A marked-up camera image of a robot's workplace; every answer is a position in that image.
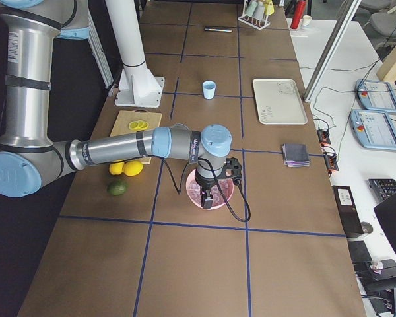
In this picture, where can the wooden cutting board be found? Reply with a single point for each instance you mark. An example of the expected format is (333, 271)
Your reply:
(131, 121)

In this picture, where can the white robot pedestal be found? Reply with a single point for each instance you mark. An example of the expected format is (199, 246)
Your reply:
(138, 87)

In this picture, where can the red bottle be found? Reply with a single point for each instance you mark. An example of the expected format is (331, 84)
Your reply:
(298, 14)

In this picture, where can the pink bowl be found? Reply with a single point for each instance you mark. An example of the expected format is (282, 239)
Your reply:
(189, 178)

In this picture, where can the white wire cup rack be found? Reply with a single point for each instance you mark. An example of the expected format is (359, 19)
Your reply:
(250, 21)

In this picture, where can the cream bear tray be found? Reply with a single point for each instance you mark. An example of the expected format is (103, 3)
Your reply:
(278, 102)

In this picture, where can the yellow cup on rack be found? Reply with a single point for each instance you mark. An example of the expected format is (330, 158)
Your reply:
(269, 7)

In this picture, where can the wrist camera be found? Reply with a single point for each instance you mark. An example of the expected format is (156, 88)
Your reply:
(232, 169)

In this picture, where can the black power strip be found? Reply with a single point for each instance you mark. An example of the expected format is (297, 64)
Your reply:
(329, 154)

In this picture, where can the aluminium frame post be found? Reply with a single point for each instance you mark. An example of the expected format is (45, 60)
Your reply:
(341, 25)

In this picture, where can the far teach pendant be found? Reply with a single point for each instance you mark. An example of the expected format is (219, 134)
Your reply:
(376, 95)

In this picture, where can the lower yellow lemon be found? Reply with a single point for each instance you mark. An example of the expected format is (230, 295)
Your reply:
(116, 168)

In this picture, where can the black computer mouse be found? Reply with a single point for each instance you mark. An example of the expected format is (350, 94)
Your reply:
(367, 228)

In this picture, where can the white cup on rack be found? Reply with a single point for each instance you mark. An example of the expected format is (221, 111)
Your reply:
(259, 11)

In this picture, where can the grey folded cloth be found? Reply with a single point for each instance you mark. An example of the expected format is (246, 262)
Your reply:
(295, 155)

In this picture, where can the light blue paper cup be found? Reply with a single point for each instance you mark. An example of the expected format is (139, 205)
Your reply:
(209, 88)

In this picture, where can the green avocado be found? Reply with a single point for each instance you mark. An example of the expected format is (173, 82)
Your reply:
(117, 187)

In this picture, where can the mint green cup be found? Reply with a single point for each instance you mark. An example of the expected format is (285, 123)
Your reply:
(250, 8)

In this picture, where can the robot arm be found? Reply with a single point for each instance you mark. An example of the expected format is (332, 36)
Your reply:
(77, 96)

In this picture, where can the teach pendant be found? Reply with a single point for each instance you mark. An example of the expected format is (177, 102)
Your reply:
(376, 95)
(373, 129)

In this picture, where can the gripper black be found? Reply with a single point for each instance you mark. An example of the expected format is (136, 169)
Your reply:
(204, 185)

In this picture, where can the lemon slices stack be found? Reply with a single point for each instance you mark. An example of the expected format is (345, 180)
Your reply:
(138, 125)

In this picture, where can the black keyboard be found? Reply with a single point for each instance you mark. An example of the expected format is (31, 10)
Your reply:
(383, 188)

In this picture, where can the near teach pendant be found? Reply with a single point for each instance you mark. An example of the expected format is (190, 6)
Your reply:
(373, 129)

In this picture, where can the upper yellow lemon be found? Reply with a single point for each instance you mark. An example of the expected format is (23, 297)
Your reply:
(132, 168)

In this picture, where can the yellow lemon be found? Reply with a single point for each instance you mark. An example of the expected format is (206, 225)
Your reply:
(132, 168)
(116, 168)

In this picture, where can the black box with label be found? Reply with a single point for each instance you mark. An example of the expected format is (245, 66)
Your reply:
(347, 211)

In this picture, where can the clear ice cubes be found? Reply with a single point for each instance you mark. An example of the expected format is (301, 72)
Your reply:
(194, 191)

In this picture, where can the small white cup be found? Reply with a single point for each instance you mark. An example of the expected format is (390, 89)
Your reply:
(306, 20)

